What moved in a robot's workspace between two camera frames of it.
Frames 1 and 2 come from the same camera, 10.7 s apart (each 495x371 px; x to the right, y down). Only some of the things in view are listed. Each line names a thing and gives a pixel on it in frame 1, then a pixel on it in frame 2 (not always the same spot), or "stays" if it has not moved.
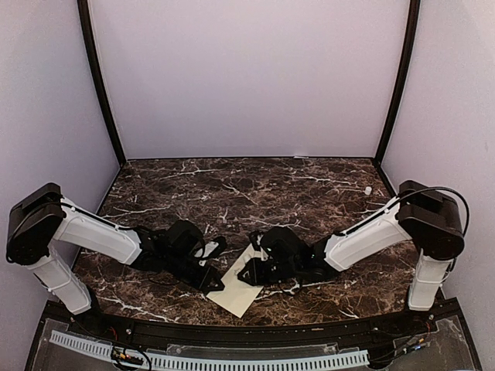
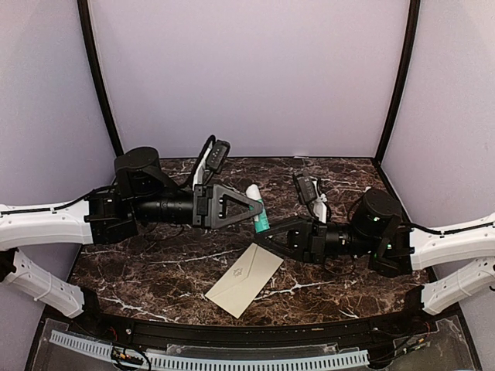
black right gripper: [256, 277] to [300, 233]
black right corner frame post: [410, 52] stays
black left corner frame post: [85, 21] stays
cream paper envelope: [238, 294] stays
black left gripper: [209, 272] to [213, 213]
